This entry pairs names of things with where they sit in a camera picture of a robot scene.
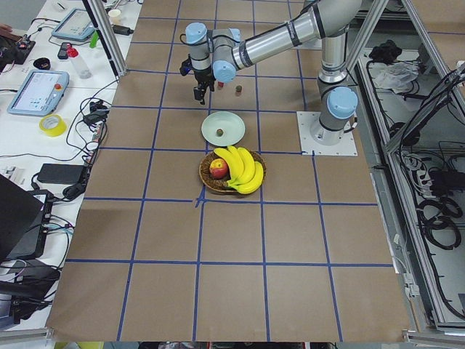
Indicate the blue teach pendant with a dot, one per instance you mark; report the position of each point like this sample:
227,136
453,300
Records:
76,26
40,93

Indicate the light green plate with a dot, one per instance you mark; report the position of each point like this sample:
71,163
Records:
232,125

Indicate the green marker bottle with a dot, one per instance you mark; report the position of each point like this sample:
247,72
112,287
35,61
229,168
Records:
94,39

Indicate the blue teach pendant far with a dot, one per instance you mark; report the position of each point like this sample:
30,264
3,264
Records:
76,26

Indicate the black laptop computer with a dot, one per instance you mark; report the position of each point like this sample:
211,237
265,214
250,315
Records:
24,215

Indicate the yellow banana bunch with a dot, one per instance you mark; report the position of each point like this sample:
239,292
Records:
246,174

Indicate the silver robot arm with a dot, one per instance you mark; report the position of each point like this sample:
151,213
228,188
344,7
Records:
215,56

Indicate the aluminium frame post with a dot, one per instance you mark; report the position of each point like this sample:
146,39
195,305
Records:
104,29

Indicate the blue teach pendant near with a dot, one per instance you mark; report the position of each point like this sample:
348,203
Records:
40,93

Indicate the white paper cup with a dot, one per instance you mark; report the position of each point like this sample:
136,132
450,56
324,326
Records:
115,16

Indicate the yellow tape roll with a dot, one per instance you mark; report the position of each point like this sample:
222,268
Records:
52,125

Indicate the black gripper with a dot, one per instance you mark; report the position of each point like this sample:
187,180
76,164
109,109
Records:
202,76

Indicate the red apple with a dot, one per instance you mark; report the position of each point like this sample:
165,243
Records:
218,169

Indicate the black power adapter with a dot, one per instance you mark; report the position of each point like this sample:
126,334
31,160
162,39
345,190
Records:
60,173

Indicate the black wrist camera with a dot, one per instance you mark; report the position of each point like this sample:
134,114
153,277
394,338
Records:
186,67

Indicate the clear plastic bottle red cap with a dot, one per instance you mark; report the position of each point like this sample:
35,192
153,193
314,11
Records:
78,62

